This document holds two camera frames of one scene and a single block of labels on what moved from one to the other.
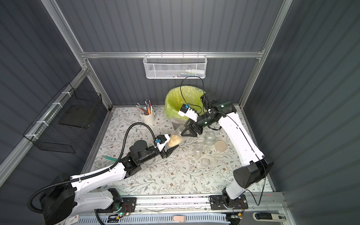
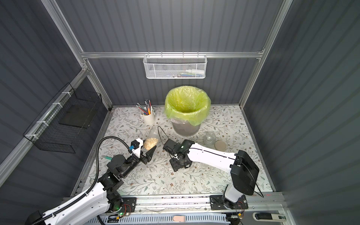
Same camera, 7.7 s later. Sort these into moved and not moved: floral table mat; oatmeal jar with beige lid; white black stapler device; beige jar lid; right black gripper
Moved: right black gripper
Not moved: beige jar lid; white black stapler device; floral table mat; oatmeal jar with beige lid
